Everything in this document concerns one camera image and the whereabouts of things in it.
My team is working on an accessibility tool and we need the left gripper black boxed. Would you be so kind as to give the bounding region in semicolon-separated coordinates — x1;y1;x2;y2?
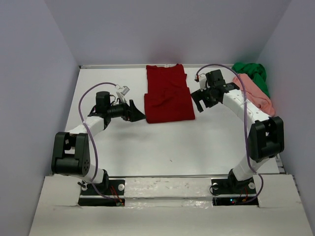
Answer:
106;98;146;123

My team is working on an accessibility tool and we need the dark red t shirt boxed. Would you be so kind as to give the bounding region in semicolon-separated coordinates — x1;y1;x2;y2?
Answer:
144;64;195;124

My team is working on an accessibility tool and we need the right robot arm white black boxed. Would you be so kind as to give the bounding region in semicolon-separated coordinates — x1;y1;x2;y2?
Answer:
191;69;284;196

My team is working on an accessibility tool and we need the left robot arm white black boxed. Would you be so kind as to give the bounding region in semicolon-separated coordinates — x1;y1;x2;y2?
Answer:
51;91;146;194

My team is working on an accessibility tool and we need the pink t shirt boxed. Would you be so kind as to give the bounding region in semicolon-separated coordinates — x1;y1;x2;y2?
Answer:
239;74;276;117

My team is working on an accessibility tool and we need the green t shirt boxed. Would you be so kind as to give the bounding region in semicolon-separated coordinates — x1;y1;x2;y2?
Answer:
232;62;270;98

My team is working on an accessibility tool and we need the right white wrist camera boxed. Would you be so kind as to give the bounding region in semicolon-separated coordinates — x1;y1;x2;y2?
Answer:
195;73;208;91

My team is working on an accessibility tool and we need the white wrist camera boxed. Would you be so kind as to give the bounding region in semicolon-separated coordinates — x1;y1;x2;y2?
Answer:
115;85;130;101
195;73;208;91

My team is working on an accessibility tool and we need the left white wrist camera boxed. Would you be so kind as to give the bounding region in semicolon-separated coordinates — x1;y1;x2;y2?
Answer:
115;85;130;101

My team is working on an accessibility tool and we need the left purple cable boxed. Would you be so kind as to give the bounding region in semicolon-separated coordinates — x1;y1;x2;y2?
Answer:
78;83;124;200

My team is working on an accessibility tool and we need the purple cable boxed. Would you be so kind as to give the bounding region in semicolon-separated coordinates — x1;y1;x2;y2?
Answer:
78;83;124;200
195;64;265;204

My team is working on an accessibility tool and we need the metal rail at table front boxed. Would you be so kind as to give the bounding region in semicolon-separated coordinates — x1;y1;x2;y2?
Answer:
82;174;288;179

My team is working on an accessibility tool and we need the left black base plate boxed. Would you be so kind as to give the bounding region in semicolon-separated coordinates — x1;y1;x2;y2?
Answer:
78;178;126;207

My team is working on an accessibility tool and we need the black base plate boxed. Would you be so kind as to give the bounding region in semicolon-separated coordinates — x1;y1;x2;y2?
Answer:
78;178;126;207
209;178;259;207

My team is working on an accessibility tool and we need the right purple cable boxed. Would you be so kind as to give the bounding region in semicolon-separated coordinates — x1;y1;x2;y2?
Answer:
195;64;265;204

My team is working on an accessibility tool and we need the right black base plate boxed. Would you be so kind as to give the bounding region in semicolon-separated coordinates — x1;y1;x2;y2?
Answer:
209;178;259;207

